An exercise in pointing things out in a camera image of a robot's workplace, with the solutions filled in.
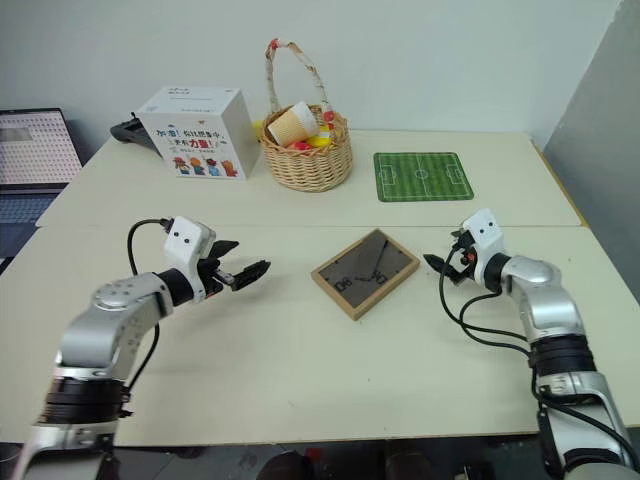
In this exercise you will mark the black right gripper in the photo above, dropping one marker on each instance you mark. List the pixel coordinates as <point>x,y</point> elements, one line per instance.
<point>462,260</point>

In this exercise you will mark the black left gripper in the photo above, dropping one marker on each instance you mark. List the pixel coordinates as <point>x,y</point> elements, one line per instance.
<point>215,280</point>

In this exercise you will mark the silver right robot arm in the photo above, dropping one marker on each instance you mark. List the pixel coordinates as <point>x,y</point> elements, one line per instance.
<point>547,305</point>

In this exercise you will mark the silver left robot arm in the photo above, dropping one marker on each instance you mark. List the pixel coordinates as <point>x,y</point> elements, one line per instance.
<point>107,320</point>

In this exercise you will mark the laptop computer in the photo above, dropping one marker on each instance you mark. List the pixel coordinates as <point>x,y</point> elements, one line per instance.
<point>30,160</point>

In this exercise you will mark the square wooden framed clock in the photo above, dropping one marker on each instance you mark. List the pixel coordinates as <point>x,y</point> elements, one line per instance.
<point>362,275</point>

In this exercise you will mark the green soccer field mat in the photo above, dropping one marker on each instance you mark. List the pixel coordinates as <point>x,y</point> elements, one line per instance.
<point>422,176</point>

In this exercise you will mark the red toy piece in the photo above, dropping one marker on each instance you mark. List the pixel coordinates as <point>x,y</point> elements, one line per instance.
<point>299,146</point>
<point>329,116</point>

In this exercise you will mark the yellow object behind basket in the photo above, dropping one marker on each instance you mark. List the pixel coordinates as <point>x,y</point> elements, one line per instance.
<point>257,131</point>

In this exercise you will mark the white printed cardboard box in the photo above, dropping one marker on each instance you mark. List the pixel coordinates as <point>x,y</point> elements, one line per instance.
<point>200,135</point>

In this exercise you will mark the yellow toy ball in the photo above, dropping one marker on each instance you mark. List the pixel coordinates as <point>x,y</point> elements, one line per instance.
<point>320,141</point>

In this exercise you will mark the tan paper cup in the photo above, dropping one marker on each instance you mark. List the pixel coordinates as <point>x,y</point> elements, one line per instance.
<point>292,125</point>

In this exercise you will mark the black handheld device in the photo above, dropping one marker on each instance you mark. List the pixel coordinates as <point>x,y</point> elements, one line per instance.
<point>127,132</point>

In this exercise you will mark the dark rounded shape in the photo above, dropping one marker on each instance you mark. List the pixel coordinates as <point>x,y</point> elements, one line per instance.
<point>289,466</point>

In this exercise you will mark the grey partition panel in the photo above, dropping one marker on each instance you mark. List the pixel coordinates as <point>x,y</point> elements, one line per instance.
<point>600,125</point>

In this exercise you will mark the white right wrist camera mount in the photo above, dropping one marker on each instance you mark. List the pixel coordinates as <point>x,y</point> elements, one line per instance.
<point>487,240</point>

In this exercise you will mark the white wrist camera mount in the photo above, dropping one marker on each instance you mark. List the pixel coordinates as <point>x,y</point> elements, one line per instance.
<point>187,242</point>
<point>487,240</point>

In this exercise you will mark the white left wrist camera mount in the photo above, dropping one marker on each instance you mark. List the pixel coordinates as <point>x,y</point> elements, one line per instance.
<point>187,242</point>

